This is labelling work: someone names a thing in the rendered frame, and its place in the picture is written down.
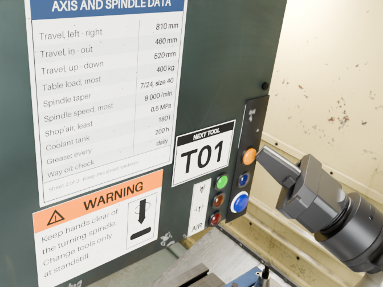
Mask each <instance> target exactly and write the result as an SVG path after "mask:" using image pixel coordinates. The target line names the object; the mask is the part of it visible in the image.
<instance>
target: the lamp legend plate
mask: <svg viewBox="0 0 383 287"><path fill-rule="evenodd" d="M210 185H211V178H210V179H208V180H205V181H203V182H200V183H197V184H195V185H194V188H193V197H192V202H191V211H190V220H189V228H188V237H189V236H191V235H193V234H195V233H197V232H199V231H201V230H203V229H204V226H205V219H206V211H207V204H208V200H209V192H210Z"/></svg>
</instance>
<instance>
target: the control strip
mask: <svg viewBox="0 0 383 287"><path fill-rule="evenodd" d="M269 98H270V95H266V96H262V97H258V98H255V99H251V100H247V101H246V108H245V115H244V118H243V125H242V131H241V137H240V141H239V147H238V153H237V159H236V163H235V169H234V175H233V181H232V185H231V191H230V198H229V204H228V208H227V214H226V220H225V224H226V223H228V222H230V221H232V220H234V219H236V218H238V217H240V216H242V215H244V214H246V211H247V206H246V208H245V209H244V210H243V211H241V212H235V211H234V209H233V205H234V202H235V200H236V199H237V197H238V196H240V195H242V194H246V195H248V198H249V196H250V191H251V185H252V180H253V177H254V171H255V166H256V159H254V161H253V162H252V163H251V164H249V165H245V164H244V163H243V157H244V155H245V153H246V151H248V150H249V149H251V148H253V149H255V150H256V153H257V152H258V151H259V146H260V141H261V137H262V132H263V127H264V121H265V118H266V112H267V107H268V102H269ZM246 174H248V175H249V177H250V178H249V180H248V182H247V184H246V185H244V186H241V185H240V181H241V178H242V177H243V176H244V175H246ZM223 176H227V183H228V181H229V175H228V174H227V173H221V174H219V175H218V176H217V177H216V179H215V181H214V188H215V189H216V190H217V191H219V190H221V189H223V188H224V187H225V186H226V185H227V183H226V185H225V186H224V187H223V188H218V187H217V183H218V181H219V179H220V178H221V177H223ZM220 195H223V196H224V198H225V199H226V195H225V193H224V192H219V193H217V194H215V195H214V197H213V198H212V200H211V207H212V208H213V209H218V208H220V207H221V206H222V205H221V206H219V207H215V206H214V202H215V200H216V198H217V197H219V196H220ZM225 199H224V202H225ZM224 202H223V203H224ZM223 203H222V204H223ZM247 205H248V204H247ZM216 214H221V219H222V212H221V211H220V210H217V211H214V212H213V213H212V214H211V215H210V217H209V219H208V225H209V226H210V227H215V226H216V225H218V224H219V223H218V224H216V225H212V224H211V221H212V218H213V217H214V216H215V215H216ZM220 221H221V220H220ZM220 221H219V222H220Z"/></svg>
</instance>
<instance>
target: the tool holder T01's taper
mask: <svg viewBox="0 0 383 287"><path fill-rule="evenodd" d="M254 287H270V274H269V277H268V278H264V277H262V272H260V274H259V277H258V279H257V281H256V283H255V285H254Z"/></svg>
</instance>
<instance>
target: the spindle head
mask: <svg viewBox="0 0 383 287"><path fill-rule="evenodd" d="M287 1H288V0H188V2H187V9H186V21H185V32H184V44H183V51H182V62H181V74H180V86H179V92H178V104H177V115H176V127H175V134H174V145H173V156H172V163H171V164H168V165H165V166H162V167H159V168H156V169H153V170H150V171H147V172H144V173H141V174H138V175H135V176H132V177H129V178H127V179H123V180H121V181H118V182H115V183H111V184H108V185H106V186H103V187H99V188H96V189H94V190H91V191H87V192H84V193H82V194H79V195H75V196H72V197H70V198H67V199H64V200H61V201H58V202H55V203H52V204H49V205H46V206H43V207H40V203H39V188H38V173H37V165H36V150H35V134H34V119H33V111H32V96H31V81H30V66H29V58H28V43H27V28H26V13H25V0H0V287H39V284H38V270H37V263H36V250H35V237H34V224H33V216H32V214H33V213H35V212H38V211H41V210H44V209H47V208H50V207H53V206H56V205H58V204H61V203H64V202H67V201H70V200H73V199H76V198H79V197H82V196H85V195H88V194H91V193H93V192H97V191H100V190H103V189H105V188H108V187H111V186H114V185H117V184H120V183H123V182H126V181H129V180H131V179H135V178H138V177H141V176H143V175H147V174H150V173H153V172H155V171H158V170H161V169H163V174H162V187H161V200H160V213H159V221H158V234H157V239H156V240H154V241H151V242H150V243H148V244H145V245H143V246H141V247H139V248H136V249H134V250H132V251H130V252H128V253H126V254H124V255H121V256H119V257H117V258H115V259H113V260H111V261H109V262H106V263H104V264H102V265H99V266H97V267H95V268H93V269H91V270H89V271H87V272H85V273H82V274H80V275H78V276H76V277H74V278H72V279H70V280H67V281H65V282H63V283H61V284H59V285H57V286H54V287H86V286H88V285H91V284H93V283H95V282H97V281H99V280H101V279H103V278H105V277H107V276H109V275H111V274H113V273H116V272H118V271H120V270H122V269H124V268H126V267H128V266H130V265H132V264H134V263H136V262H138V261H140V260H142V259H144V258H146V257H148V256H150V255H152V254H154V253H157V252H159V251H161V250H163V249H165V248H167V247H169V246H171V245H173V244H175V243H177V242H179V241H181V240H183V239H185V238H187V237H188V228H189V220H190V211H191V206H192V197H193V188H194V185H196V184H197V183H200V182H203V181H205V180H208V179H210V178H211V185H210V192H209V200H208V204H207V211H206V219H205V226H204V229H206V228H208V227H209V225H208V219H209V217H210V215H211V214H212V213H213V212H214V211H217V210H220V211H221V212H222V219H221V221H223V220H225V219H226V214H227V208H228V204H229V198H230V191H231V185H232V181H233V175H234V169H235V163H236V159H237V153H238V145H239V139H240V135H241V129H242V123H243V117H244V113H245V107H246V101H247V100H251V99H255V98H258V97H262V96H266V95H268V94H269V91H270V85H271V80H272V74H273V71H274V65H275V60H276V54H277V51H278V45H279V40H280V35H281V31H282V25H283V20H284V15H285V11H286V6H287ZM234 119H235V126H234V133H233V140H232V144H231V150H230V157H229V164H228V166H226V167H224V168H221V169H219V170H216V171H213V172H211V173H208V174H205V175H203V176H200V177H198V178H195V179H192V180H190V181H187V182H184V183H181V184H179V185H176V186H174V187H171V182H172V171H173V160H174V148H175V142H176V136H179V135H181V134H185V133H188V132H192V131H195V130H198V129H202V128H206V127H209V126H212V125H216V124H220V123H223V122H226V121H230V120H234ZM221 173H227V174H228V175H229V181H228V183H227V185H226V186H225V187H224V188H223V189H221V190H219V191H217V190H216V189H215V188H214V181H215V179H216V177H217V176H218V175H219V174H221ZM219 192H224V193H225V195H226V199H225V202H224V203H223V205H222V206H221V207H220V208H218V209H213V208H212V207H211V200H212V198H213V197H214V195H215V194H217V193H219Z"/></svg>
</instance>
